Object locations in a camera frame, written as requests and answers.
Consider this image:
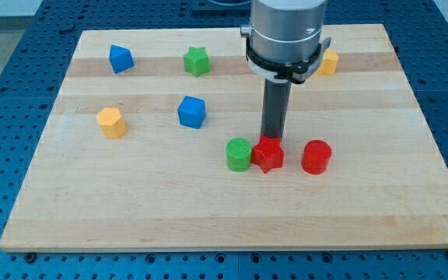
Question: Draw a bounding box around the green star block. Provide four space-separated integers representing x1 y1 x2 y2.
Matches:
183 47 210 77

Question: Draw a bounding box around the wooden board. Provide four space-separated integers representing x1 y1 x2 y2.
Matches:
0 24 448 253

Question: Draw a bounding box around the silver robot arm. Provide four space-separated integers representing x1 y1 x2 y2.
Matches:
240 0 331 139

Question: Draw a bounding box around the yellow hexagon block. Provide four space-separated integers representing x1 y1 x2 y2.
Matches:
96 107 128 139

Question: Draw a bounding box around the blue cube block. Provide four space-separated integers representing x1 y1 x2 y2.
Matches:
177 96 206 129

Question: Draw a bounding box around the red cylinder block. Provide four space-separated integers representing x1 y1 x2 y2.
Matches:
301 139 332 175

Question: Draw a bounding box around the red star block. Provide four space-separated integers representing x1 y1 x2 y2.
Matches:
251 135 285 173

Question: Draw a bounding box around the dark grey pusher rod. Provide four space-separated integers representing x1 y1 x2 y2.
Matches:
261 79 291 138

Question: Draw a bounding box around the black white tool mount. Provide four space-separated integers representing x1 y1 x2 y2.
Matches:
246 37 331 84

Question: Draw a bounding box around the yellow block behind arm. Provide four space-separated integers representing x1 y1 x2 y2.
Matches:
316 48 339 75

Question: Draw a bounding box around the blue pentagon block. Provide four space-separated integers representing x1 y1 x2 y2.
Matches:
109 45 135 74

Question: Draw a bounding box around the green cylinder block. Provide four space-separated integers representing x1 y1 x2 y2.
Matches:
226 138 252 172

